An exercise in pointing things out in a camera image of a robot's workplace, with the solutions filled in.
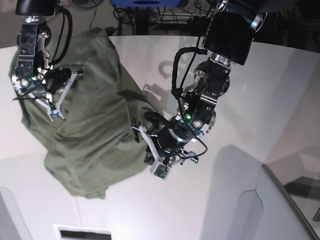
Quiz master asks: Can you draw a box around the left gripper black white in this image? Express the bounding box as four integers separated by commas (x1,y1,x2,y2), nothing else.
131,124,204,180

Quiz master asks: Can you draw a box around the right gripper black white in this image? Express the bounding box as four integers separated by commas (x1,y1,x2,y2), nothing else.
13,67,84,121

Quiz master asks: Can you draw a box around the olive green t-shirt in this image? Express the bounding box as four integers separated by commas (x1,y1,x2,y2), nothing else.
19,27,156,199

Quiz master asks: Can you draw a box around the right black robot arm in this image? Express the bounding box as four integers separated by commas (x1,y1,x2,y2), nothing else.
11,0,84,121

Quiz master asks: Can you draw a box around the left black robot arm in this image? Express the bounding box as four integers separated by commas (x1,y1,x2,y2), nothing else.
138,0,319,180

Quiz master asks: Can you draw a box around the blue box with oval hole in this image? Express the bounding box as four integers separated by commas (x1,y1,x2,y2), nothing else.
111,0,180,8

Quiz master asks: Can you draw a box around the white curved panel right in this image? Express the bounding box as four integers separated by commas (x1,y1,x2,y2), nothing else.
227,165,319,240

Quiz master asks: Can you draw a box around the white panel left corner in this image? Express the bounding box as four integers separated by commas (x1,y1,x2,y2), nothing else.
0,187,33,240

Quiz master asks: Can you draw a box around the black power strip red light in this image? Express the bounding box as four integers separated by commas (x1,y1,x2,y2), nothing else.
189,15,212,25

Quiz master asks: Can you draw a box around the black table leg post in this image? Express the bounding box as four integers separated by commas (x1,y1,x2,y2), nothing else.
134,7,152,35

